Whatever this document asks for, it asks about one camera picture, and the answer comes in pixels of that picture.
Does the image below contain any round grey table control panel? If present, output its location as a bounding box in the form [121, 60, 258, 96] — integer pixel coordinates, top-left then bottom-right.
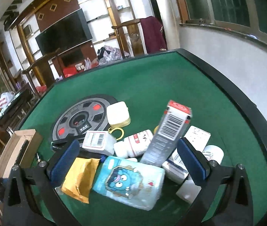
[50, 94, 117, 141]

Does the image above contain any yellow keyring loop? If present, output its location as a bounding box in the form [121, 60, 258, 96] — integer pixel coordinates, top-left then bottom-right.
[108, 127, 125, 141]

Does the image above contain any white medicine bottle red label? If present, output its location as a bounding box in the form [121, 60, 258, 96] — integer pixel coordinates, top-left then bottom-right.
[114, 130, 153, 158]

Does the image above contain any maroon jacket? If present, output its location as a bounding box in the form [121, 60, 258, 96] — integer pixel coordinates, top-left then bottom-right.
[140, 16, 167, 54]

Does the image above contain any black folding side table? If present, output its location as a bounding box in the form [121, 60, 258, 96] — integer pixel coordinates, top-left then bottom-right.
[0, 89, 33, 132]

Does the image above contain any white square paper box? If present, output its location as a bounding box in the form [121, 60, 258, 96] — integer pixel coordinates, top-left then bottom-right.
[184, 125, 211, 152]

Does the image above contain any dark wooden chair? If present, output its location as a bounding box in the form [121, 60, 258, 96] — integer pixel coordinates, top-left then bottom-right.
[21, 48, 61, 98]

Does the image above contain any wooden chair with maroon cloth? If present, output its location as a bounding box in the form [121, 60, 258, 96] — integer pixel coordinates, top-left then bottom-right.
[112, 19, 145, 59]

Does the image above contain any white plastic bottle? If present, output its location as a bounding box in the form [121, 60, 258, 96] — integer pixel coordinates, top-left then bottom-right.
[176, 179, 201, 204]

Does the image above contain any light blue cartoon tissue pack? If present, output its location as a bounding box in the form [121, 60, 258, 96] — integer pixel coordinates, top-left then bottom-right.
[93, 156, 165, 211]

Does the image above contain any cardboard box tray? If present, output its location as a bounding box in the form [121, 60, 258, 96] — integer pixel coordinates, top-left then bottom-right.
[0, 129, 43, 178]

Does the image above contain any pile of clothes bags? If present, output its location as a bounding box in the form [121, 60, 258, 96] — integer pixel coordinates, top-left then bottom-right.
[97, 45, 123, 65]

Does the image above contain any grey silver long carton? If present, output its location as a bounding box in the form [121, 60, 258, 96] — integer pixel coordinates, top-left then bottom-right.
[140, 100, 192, 167]

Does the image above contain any yellow round object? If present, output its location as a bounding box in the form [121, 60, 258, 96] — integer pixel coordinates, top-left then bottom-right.
[153, 125, 159, 134]

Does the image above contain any silver standing air conditioner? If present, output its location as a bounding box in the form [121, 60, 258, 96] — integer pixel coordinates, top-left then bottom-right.
[150, 0, 162, 24]

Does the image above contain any white round jar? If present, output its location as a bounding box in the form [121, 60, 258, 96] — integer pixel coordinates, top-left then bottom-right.
[202, 145, 224, 165]

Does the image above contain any white box with barcode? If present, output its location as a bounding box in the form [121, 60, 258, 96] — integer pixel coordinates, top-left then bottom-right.
[81, 131, 117, 156]

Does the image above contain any white blue medicine box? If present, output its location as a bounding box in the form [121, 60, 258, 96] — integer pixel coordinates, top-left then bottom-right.
[162, 149, 189, 184]

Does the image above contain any white plastic bag red print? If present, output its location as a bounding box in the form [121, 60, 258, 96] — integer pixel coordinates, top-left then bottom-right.
[0, 91, 15, 109]

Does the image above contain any yellow padded envelope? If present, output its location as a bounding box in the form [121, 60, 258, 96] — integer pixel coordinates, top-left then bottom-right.
[62, 158, 100, 204]

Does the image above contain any white square case yellow base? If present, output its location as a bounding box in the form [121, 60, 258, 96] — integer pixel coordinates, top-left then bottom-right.
[106, 101, 131, 128]

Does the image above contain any black flat screen television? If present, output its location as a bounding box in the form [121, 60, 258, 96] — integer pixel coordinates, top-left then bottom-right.
[36, 9, 92, 55]

